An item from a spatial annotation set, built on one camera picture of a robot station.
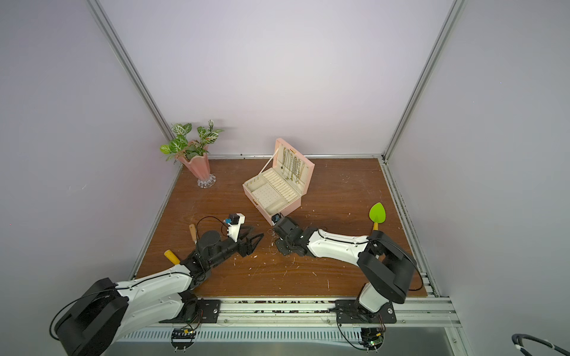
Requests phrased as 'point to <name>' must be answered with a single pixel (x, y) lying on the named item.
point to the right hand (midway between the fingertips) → (284, 235)
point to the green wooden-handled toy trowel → (193, 231)
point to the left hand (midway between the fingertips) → (259, 232)
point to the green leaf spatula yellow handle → (377, 214)
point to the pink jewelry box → (280, 189)
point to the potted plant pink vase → (194, 153)
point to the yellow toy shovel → (172, 257)
